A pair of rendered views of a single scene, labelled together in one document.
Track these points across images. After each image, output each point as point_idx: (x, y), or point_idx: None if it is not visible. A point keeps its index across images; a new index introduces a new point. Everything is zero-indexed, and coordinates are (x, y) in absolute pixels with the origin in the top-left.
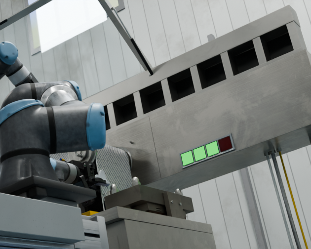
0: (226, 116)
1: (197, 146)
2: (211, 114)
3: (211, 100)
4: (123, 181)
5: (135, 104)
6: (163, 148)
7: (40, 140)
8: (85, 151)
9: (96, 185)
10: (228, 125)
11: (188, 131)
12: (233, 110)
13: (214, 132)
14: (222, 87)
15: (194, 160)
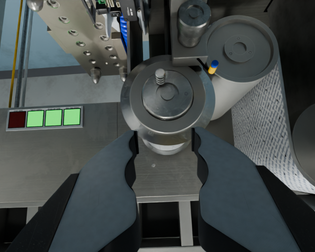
0: (5, 154)
1: (53, 127)
2: (23, 164)
3: (18, 185)
4: None
5: (155, 231)
6: (105, 140)
7: None
8: (143, 88)
9: (138, 18)
10: (6, 142)
11: (62, 153)
12: None
13: (27, 140)
14: None
15: (62, 111)
